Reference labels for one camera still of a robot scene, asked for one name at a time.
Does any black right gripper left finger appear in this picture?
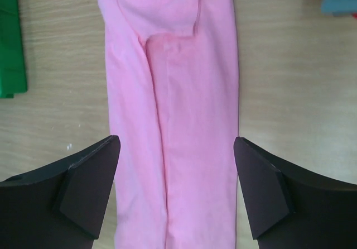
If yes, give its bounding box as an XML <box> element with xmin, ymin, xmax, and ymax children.
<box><xmin>1</xmin><ymin>135</ymin><xmax>120</xmax><ymax>249</ymax></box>

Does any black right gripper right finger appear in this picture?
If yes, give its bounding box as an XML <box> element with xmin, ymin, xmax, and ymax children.
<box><xmin>234</xmin><ymin>137</ymin><xmax>356</xmax><ymax>249</ymax></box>

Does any pink t shirt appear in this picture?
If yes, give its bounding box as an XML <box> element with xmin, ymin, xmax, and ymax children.
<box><xmin>98</xmin><ymin>0</ymin><xmax>238</xmax><ymax>248</ymax></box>

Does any green plastic bin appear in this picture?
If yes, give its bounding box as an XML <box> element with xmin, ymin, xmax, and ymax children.
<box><xmin>1</xmin><ymin>0</ymin><xmax>27</xmax><ymax>98</ymax></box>

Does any folded grey t shirt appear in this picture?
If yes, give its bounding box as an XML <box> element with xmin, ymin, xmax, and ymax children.
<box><xmin>321</xmin><ymin>0</ymin><xmax>356</xmax><ymax>15</ymax></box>

